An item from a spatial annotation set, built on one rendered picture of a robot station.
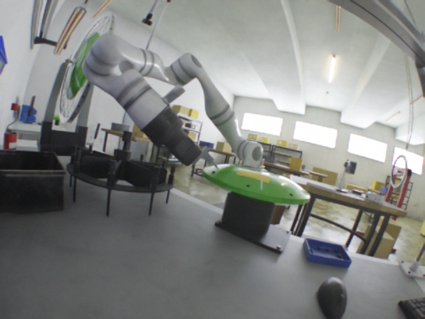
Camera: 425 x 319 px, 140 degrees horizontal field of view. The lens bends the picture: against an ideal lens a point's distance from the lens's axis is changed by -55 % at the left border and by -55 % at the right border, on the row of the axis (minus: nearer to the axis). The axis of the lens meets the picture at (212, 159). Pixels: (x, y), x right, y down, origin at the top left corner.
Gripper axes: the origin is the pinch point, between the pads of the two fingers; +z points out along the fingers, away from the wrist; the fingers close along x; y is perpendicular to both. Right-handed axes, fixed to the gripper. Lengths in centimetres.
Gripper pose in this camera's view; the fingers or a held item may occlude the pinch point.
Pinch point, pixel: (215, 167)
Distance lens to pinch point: 41.2
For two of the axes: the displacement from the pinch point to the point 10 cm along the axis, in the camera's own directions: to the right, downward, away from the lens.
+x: 4.4, 1.8, -8.8
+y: -6.8, 7.1, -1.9
